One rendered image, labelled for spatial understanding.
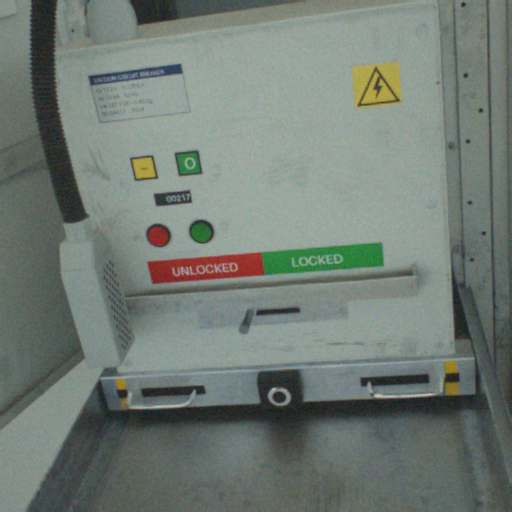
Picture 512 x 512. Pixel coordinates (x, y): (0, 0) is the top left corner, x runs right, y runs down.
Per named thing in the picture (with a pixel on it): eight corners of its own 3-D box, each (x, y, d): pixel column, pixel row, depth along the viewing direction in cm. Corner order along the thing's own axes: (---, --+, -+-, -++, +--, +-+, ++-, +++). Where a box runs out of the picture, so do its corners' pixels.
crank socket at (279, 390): (302, 410, 103) (298, 380, 101) (260, 412, 104) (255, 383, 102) (303, 398, 105) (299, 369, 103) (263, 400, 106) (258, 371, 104)
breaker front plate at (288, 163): (454, 367, 100) (436, 5, 81) (119, 384, 109) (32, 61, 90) (452, 362, 101) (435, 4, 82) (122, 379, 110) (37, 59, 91)
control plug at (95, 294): (121, 368, 95) (89, 246, 88) (86, 370, 96) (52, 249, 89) (138, 337, 102) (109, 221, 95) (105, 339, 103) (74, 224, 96)
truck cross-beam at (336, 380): (476, 394, 101) (475, 358, 99) (108, 411, 111) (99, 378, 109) (471, 374, 106) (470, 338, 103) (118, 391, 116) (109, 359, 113)
